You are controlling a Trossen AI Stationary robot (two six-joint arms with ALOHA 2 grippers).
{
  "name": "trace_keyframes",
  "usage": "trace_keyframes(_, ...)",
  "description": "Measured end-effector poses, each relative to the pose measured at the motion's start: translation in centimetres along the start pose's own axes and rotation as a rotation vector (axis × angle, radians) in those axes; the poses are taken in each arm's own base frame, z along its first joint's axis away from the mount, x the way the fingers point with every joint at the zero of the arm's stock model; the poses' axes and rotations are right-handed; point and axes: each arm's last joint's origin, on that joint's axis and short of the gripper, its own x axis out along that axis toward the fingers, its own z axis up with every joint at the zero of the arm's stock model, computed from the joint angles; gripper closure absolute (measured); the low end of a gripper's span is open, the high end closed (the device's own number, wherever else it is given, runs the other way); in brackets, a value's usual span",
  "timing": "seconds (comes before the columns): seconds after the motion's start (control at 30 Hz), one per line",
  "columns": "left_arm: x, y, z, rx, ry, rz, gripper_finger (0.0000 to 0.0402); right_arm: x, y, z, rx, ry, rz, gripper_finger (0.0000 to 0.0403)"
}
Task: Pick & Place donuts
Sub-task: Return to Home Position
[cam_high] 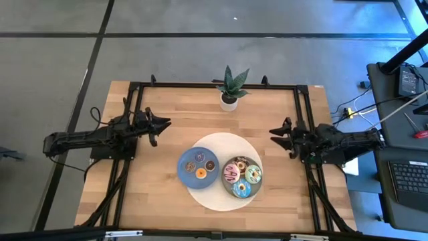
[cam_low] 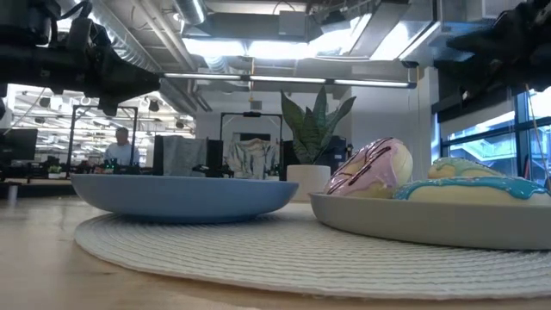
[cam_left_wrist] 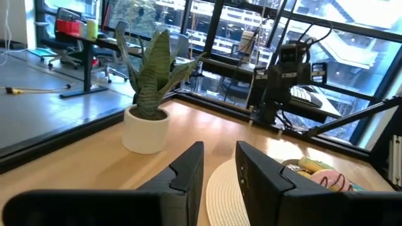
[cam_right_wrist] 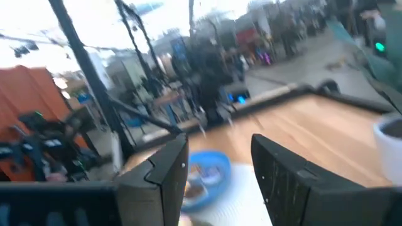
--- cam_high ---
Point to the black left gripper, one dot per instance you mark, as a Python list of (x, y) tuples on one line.
[(143, 125)]

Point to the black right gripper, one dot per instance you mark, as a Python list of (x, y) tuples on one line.
[(299, 137)]

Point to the small purple donut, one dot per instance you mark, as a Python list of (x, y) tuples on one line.
[(197, 157)]

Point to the large green frosted donut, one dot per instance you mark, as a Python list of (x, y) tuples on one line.
[(249, 174)]

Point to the small brown donut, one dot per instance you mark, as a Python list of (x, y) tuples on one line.
[(188, 167)]

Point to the large chocolate sprinkled donut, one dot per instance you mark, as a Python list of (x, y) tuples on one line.
[(236, 162)]

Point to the small orange donut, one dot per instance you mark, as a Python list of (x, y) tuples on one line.
[(198, 173)]

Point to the small dark chocolate donut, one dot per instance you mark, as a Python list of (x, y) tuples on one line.
[(207, 165)]

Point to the large pink frosted donut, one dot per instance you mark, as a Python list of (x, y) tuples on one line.
[(227, 174)]

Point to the large blue frosted donut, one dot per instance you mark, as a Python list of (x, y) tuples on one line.
[(236, 189)]

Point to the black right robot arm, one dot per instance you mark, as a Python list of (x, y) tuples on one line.
[(351, 140)]

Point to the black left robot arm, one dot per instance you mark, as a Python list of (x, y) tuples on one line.
[(77, 139)]

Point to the blue plate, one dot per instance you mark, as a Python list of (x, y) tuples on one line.
[(187, 179)]

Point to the white round woven placemat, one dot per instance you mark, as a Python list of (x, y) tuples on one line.
[(220, 144)]

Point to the snake plant in white pot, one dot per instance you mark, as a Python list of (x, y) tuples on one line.
[(229, 103)]

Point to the yellow plug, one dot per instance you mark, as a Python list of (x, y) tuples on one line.
[(350, 112)]

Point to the black support beam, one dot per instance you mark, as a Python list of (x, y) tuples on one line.
[(354, 155)]

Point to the grey plate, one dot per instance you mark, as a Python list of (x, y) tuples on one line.
[(225, 189)]

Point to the white paper sheet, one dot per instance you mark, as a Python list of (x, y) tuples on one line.
[(352, 167)]

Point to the black floor plug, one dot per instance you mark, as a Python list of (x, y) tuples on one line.
[(364, 84)]

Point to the black side table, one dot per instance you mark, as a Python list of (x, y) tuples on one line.
[(384, 100)]

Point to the dark grey laptop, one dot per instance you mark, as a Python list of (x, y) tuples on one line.
[(408, 177)]

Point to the black power adapter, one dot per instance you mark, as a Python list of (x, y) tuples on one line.
[(408, 82)]

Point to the black diagonal pole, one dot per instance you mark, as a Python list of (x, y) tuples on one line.
[(404, 52)]

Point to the grey chair leg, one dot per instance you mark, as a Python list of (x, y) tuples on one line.
[(11, 154)]

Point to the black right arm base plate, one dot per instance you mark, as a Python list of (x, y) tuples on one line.
[(331, 160)]

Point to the black aluminium table frame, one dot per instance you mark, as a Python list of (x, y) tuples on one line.
[(200, 85)]

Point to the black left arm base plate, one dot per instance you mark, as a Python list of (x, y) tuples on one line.
[(113, 154)]

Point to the silver metal bracket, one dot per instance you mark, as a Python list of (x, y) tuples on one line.
[(309, 237), (123, 233)]

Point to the black front rail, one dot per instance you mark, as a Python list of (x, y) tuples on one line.
[(200, 234)]

